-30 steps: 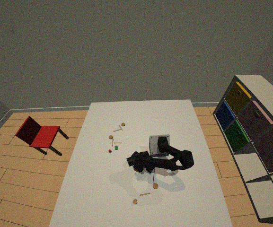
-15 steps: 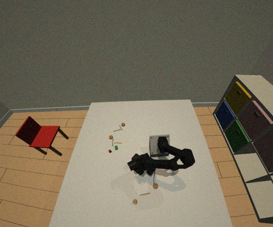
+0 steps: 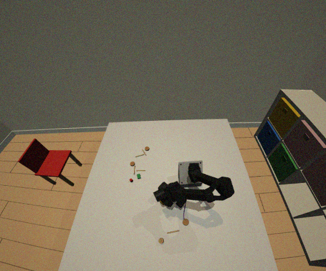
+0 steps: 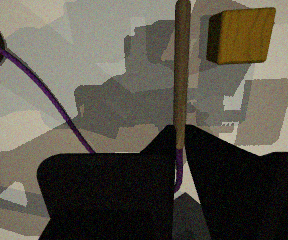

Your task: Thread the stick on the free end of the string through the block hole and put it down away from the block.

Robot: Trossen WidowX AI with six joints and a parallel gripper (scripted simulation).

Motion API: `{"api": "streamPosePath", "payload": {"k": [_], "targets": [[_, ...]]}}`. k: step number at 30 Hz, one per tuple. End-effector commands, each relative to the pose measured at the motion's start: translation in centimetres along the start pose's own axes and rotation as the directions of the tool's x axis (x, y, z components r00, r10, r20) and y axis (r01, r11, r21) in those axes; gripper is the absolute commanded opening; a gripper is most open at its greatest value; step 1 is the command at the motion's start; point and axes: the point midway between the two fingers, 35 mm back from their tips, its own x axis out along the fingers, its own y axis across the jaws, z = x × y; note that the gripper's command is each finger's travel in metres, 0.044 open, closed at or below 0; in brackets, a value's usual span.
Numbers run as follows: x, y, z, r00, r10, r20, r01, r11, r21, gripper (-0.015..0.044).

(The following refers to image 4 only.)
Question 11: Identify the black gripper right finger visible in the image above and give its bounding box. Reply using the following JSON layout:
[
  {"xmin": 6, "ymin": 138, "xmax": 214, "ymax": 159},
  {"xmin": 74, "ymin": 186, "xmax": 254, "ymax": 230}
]
[{"xmin": 184, "ymin": 124, "xmax": 288, "ymax": 240}]

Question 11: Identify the brown wooden block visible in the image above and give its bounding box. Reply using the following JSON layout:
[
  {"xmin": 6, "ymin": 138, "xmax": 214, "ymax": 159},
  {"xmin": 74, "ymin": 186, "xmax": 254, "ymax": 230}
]
[{"xmin": 206, "ymin": 7, "xmax": 276, "ymax": 65}]

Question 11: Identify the purple string with wooden stick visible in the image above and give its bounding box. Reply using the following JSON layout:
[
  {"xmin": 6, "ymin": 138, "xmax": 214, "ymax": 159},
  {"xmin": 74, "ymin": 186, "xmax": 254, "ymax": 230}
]
[{"xmin": 0, "ymin": 0, "xmax": 191, "ymax": 194}]

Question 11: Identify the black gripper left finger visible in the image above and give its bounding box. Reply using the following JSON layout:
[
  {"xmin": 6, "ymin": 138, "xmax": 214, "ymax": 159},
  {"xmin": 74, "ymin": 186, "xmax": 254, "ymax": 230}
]
[{"xmin": 37, "ymin": 125, "xmax": 176, "ymax": 240}]

